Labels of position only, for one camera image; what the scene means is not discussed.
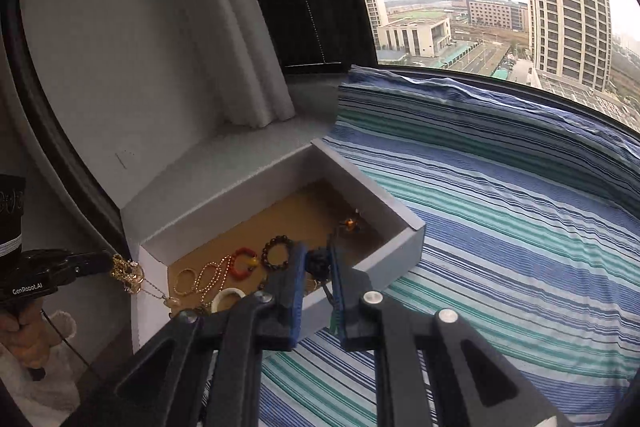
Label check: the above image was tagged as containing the gold bangle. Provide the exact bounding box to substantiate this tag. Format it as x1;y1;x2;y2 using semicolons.
174;268;198;297

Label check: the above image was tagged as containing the red bead bracelet amber bead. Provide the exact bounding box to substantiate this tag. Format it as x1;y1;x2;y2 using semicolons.
229;247;259;281

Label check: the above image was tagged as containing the white wall socket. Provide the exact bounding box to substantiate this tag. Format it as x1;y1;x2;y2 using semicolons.
115;150;137;170

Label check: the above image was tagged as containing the white curtain left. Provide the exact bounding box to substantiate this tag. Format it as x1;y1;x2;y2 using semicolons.
177;0;295;128

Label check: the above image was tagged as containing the dark wristwatch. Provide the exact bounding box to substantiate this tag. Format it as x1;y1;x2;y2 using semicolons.
305;248;332;283

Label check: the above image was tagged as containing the person's left hand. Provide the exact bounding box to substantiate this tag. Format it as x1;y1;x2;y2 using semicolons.
1;299;50;369

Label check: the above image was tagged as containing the black bead bracelet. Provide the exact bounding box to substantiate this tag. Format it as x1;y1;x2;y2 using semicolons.
260;234;293;272

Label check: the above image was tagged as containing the blue green striped bedsheet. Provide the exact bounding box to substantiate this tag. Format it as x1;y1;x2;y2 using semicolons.
199;65;640;427

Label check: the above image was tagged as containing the gold chain pendant necklace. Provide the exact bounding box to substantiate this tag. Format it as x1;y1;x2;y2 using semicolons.
110;255;182;309

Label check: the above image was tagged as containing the pale green jade bangle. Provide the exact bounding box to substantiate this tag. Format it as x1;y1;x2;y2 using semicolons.
209;287;245;313

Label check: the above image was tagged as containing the white sleeve left forearm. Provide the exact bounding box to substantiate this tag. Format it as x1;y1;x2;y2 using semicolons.
1;311;80;426

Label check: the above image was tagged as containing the gold pearl bead necklace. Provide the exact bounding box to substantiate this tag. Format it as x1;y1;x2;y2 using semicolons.
193;255;236;297

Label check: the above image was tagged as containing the white cardboard box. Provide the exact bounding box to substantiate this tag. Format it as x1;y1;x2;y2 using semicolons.
120;136;428;353

